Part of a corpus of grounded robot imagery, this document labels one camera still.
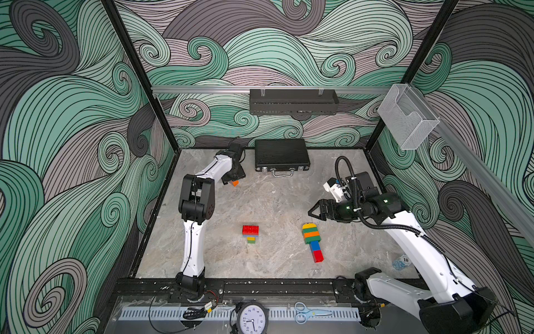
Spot blue square lego brick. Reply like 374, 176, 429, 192
310, 241, 321, 252

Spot white analog clock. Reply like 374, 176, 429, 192
232, 301, 269, 334

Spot green long lego brick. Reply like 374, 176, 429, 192
302, 228, 319, 236
305, 236, 321, 244

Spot red square lego brick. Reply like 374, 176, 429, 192
312, 250, 324, 263

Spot black wall shelf tray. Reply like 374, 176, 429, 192
249, 89, 339, 116

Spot clear plastic wall holder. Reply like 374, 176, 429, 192
378, 83, 440, 150

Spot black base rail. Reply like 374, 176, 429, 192
120, 277, 447, 305

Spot white perforated cable strip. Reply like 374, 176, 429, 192
118, 306, 362, 323

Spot red long lego brick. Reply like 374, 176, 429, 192
242, 225, 259, 235

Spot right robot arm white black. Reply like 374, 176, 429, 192
308, 173, 497, 333

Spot black hard case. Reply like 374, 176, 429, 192
254, 139, 311, 173

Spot yellow half-round lego brick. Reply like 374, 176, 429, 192
302, 224, 317, 231

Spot orange lego brick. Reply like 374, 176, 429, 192
303, 231, 320, 239

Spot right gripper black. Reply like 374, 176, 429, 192
307, 198, 362, 221

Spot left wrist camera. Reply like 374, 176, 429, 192
228, 143, 244, 160

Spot light blue scissors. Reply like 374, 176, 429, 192
294, 302, 333, 325

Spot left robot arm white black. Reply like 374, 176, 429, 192
175, 143, 246, 299

